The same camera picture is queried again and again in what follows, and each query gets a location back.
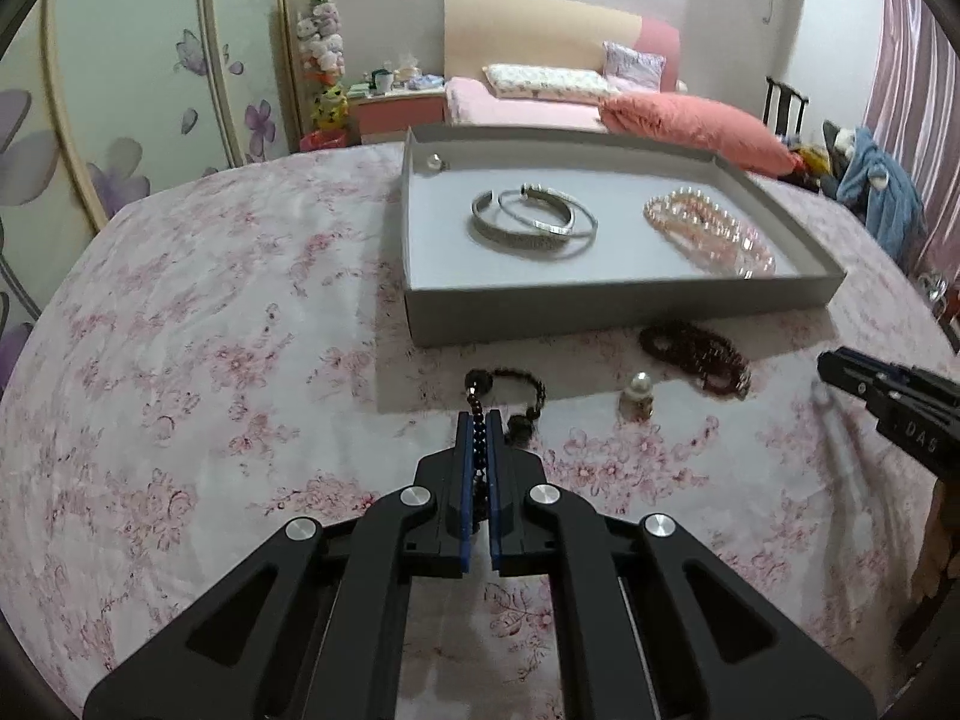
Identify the beige and pink headboard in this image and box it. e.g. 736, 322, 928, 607
444, 0, 680, 95

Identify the wide silver cuff bangle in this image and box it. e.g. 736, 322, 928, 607
471, 190, 575, 252

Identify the pink floral tablecloth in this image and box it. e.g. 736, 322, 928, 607
0, 139, 960, 720

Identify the coral pink pillow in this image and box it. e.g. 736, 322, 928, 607
598, 92, 807, 177

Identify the bed with pink sheet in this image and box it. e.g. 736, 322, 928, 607
445, 77, 608, 132

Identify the colourful plush toy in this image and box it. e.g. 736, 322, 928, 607
787, 136, 833, 177

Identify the dark wooden chair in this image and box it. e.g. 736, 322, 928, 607
761, 75, 811, 140

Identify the pink curtain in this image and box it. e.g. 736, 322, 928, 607
862, 0, 960, 271

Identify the pink nightstand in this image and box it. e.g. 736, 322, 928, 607
346, 86, 449, 145

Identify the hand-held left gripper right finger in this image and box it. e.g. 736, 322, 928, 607
489, 411, 877, 720

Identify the pearl ring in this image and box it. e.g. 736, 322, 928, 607
619, 371, 657, 421

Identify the plush toy bouquet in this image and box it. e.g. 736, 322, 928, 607
294, 0, 352, 132

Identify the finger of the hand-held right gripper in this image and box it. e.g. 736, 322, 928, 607
817, 351, 890, 410
838, 347, 960, 395

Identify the pink bead necklace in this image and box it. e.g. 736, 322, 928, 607
675, 195, 766, 271

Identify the grey cardboard tray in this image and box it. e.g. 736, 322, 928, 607
401, 126, 847, 348

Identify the thin silver bangle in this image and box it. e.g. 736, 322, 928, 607
497, 181, 599, 260

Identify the pink pearl bracelet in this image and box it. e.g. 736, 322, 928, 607
643, 190, 740, 245

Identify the white pearl bracelet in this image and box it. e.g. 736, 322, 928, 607
720, 225, 777, 278

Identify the white printed pillow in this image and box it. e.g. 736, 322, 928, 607
482, 64, 612, 100

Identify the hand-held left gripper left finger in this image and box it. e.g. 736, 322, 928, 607
82, 411, 488, 720

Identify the flower print sliding wardrobe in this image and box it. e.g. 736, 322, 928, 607
0, 0, 301, 391

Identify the purple pillow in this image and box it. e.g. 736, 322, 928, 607
602, 41, 667, 87

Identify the dark red bead bracelet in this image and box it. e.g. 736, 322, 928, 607
639, 321, 752, 400

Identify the blue fleece robe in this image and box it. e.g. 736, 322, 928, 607
836, 126, 927, 256

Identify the black bead bracelet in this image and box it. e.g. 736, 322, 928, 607
463, 367, 547, 526

